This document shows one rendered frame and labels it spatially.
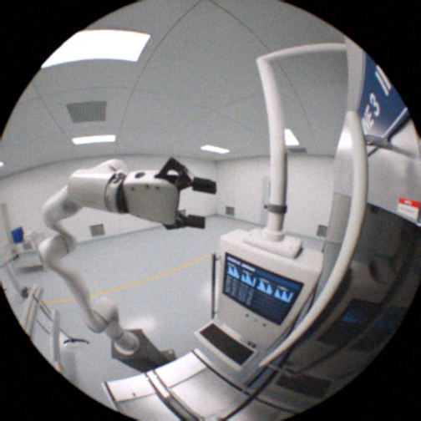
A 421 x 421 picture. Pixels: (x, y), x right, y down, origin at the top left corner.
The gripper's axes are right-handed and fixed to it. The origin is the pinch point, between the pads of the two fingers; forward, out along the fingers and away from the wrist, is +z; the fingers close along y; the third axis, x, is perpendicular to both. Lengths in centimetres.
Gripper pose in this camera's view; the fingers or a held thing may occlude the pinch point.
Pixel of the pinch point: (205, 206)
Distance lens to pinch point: 25.2
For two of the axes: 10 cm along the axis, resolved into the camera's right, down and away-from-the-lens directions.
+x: 0.1, 6.9, -7.2
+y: -2.3, 7.0, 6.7
